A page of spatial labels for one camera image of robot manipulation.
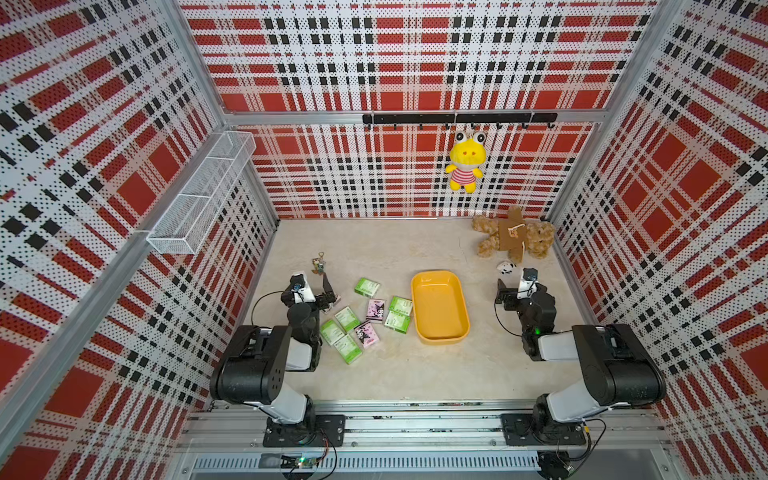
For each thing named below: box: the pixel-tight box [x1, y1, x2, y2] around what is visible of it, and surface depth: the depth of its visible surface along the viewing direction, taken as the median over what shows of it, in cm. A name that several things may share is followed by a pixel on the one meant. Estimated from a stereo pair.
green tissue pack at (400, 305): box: [388, 295, 413, 317], surface depth 96 cm
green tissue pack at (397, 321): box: [384, 310, 411, 334], surface depth 93 cm
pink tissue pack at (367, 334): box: [353, 320, 380, 348], surface depth 90 cm
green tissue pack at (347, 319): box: [334, 306, 361, 334], surface depth 94 cm
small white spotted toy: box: [496, 262, 517, 275], surface depth 107 cm
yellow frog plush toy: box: [446, 131, 487, 194], surface depth 95 cm
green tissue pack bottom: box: [333, 334, 363, 365], surface depth 87 cm
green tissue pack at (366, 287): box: [354, 277, 381, 297], surface depth 101 cm
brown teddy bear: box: [472, 205, 556, 264], surface depth 109 cm
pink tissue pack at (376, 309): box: [366, 298, 386, 321], surface depth 95 cm
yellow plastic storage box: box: [411, 270, 470, 345], surface depth 98 cm
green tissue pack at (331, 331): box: [320, 319, 345, 345], surface depth 91 cm
